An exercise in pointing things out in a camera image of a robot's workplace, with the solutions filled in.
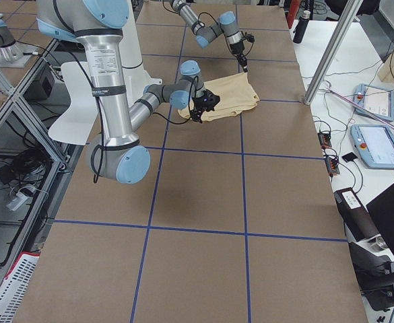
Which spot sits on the blue tape grid lines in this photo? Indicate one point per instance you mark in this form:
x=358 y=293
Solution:
x=235 y=220

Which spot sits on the orange terminal block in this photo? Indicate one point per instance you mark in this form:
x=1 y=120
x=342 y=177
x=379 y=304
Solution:
x=332 y=165
x=324 y=140

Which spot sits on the white perforated basket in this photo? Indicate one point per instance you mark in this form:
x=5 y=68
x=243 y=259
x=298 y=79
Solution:
x=15 y=284

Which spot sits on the red fire extinguisher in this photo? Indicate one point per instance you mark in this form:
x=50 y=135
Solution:
x=292 y=12

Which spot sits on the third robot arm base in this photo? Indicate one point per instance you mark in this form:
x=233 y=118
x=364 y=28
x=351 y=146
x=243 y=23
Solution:
x=13 y=54

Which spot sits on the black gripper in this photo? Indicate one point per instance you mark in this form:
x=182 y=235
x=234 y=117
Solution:
x=238 y=51
x=200 y=105

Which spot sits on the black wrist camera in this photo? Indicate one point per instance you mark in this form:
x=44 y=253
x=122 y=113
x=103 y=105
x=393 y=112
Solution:
x=248 y=37
x=210 y=100

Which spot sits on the small black square device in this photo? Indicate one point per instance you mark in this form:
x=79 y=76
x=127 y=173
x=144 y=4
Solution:
x=349 y=157

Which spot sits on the far blue teach pendant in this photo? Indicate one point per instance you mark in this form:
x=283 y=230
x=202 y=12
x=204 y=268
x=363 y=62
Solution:
x=375 y=100

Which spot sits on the cream long-sleeve printed shirt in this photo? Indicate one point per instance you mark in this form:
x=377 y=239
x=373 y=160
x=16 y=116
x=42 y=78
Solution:
x=236 y=95

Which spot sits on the black box with label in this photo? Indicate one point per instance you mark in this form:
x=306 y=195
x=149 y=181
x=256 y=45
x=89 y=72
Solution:
x=354 y=214

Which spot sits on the black bottle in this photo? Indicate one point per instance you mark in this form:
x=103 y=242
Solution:
x=301 y=26

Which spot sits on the far orange terminal block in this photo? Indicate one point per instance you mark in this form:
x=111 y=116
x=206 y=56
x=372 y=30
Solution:
x=324 y=140

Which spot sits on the aluminium frame post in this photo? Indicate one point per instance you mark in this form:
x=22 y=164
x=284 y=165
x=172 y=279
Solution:
x=345 y=20

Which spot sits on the white power strip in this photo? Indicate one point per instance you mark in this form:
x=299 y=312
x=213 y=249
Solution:
x=20 y=198

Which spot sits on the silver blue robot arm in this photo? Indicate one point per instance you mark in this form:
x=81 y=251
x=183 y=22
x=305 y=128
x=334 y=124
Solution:
x=98 y=26
x=206 y=29

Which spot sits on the near orange terminal block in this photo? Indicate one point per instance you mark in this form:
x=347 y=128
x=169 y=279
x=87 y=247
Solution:
x=332 y=165

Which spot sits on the near blue teach pendant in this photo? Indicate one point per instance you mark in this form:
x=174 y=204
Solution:
x=374 y=144

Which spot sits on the blue teach pendant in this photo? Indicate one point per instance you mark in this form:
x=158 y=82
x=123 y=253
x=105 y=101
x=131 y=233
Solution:
x=374 y=144
x=375 y=100

